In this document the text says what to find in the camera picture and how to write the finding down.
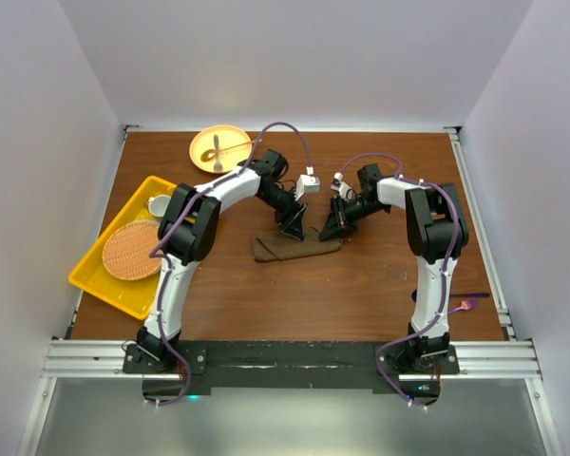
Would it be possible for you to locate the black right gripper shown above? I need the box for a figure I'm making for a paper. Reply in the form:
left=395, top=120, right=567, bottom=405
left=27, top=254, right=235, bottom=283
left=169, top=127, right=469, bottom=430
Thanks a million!
left=320, top=195, right=390, bottom=242

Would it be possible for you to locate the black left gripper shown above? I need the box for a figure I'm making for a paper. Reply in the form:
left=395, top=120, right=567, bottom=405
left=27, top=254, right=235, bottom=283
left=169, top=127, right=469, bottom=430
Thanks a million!
left=256, top=184, right=308, bottom=240

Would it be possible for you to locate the brown cloth napkin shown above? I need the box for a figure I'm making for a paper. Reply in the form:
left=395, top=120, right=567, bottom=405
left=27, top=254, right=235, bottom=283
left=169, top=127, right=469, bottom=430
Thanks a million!
left=252, top=227, right=343, bottom=262

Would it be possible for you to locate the iridescent purple fork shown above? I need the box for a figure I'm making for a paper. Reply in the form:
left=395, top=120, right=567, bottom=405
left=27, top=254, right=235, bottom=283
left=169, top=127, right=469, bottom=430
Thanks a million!
left=448, top=297, right=480, bottom=314

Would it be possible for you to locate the iridescent blue spoon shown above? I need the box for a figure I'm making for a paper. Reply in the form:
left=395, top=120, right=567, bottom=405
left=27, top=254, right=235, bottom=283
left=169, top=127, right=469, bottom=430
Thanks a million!
left=410, top=290, right=490, bottom=302

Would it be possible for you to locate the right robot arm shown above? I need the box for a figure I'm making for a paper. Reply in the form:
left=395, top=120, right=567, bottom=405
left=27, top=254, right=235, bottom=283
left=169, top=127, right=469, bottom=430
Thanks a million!
left=319, top=164, right=469, bottom=373

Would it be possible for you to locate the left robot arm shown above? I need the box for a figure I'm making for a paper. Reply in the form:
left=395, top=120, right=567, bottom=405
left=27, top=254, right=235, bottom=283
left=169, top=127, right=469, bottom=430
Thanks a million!
left=136, top=149, right=320, bottom=372

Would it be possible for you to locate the silver fork on plate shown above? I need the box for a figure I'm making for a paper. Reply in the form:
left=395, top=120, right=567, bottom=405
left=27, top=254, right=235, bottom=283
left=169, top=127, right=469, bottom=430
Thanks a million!
left=213, top=134, right=222, bottom=173

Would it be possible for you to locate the beige round plate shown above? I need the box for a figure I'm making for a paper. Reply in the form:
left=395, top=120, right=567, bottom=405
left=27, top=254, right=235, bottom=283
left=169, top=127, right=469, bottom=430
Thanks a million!
left=189, top=124, right=254, bottom=174

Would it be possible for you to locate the gold spoon on plate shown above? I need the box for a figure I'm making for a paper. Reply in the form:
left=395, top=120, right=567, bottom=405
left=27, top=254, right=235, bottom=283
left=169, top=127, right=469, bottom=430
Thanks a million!
left=199, top=140, right=256, bottom=162

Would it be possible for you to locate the grey mug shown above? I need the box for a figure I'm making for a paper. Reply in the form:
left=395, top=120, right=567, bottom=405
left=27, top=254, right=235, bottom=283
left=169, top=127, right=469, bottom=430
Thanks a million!
left=147, top=195, right=171, bottom=219

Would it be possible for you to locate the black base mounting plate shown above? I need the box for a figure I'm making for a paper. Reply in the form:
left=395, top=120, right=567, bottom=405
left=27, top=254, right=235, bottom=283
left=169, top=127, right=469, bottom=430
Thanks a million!
left=123, top=340, right=460, bottom=399

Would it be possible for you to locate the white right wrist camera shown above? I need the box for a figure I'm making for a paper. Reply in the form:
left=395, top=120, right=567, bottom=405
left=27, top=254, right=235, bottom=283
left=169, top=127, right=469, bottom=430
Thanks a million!
left=331, top=172, right=355, bottom=201

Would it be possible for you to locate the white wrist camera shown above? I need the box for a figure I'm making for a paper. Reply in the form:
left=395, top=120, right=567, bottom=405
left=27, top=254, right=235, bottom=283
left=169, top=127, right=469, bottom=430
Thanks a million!
left=331, top=172, right=355, bottom=201
left=294, top=174, right=321, bottom=200

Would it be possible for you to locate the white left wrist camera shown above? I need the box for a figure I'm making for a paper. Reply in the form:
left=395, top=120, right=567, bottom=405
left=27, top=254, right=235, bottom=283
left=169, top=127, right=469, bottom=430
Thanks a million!
left=294, top=174, right=321, bottom=200

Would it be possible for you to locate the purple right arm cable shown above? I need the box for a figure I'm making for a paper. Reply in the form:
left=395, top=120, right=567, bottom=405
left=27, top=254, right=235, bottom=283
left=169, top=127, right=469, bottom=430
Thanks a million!
left=337, top=151, right=462, bottom=409

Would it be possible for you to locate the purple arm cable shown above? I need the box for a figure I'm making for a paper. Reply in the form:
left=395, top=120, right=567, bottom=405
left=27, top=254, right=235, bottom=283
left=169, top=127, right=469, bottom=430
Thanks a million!
left=142, top=122, right=314, bottom=408
left=337, top=151, right=462, bottom=409

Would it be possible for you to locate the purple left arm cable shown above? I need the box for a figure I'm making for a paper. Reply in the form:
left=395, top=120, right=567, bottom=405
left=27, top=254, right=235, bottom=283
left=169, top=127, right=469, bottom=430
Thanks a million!
left=142, top=122, right=314, bottom=408

